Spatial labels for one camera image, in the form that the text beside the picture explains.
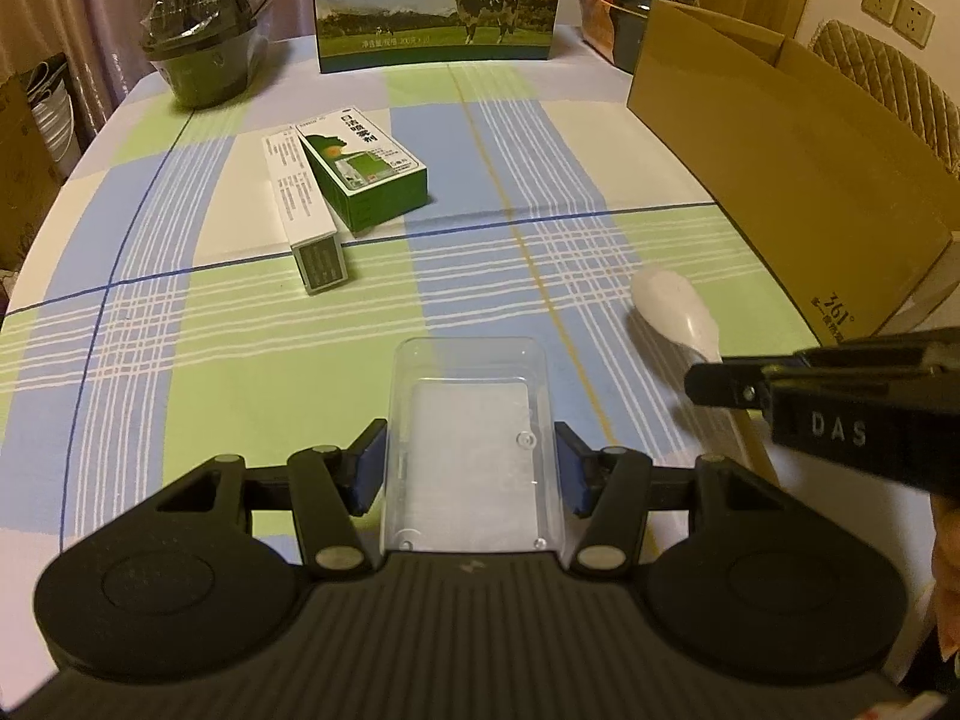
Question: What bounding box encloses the wrapped stack of dark bowls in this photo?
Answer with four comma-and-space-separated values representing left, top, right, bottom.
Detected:
141, 0, 271, 110

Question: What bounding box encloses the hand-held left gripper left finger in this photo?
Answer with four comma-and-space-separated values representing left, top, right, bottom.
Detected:
154, 418, 389, 580

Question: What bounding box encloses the desktop with checked tablecloth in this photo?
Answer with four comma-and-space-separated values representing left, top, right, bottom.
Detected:
0, 24, 935, 567

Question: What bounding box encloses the large brown cardboard box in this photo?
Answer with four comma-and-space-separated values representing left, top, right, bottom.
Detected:
626, 0, 960, 347

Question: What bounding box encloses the translucent plastic container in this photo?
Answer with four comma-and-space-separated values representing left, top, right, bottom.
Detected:
382, 336, 568, 560

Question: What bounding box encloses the milk gift box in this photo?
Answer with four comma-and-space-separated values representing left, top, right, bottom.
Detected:
310, 0, 569, 75

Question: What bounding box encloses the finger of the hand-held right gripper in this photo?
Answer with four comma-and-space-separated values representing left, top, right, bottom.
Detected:
685, 360, 775, 412

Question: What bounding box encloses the stack of white bowls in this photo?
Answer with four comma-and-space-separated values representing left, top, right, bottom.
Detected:
26, 75, 80, 166

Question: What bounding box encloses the narrow white box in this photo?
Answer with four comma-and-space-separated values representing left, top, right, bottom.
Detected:
260, 126, 350, 296

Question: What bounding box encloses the white plastic spoon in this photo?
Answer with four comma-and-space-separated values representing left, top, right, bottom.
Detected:
628, 266, 782, 482

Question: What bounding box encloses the green and white carton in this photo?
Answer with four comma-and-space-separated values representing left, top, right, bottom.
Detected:
298, 109, 430, 235

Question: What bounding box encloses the quilted chair back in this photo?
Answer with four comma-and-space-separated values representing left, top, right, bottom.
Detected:
810, 19, 960, 175

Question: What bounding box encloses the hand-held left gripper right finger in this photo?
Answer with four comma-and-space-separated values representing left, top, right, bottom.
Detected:
553, 420, 790, 577

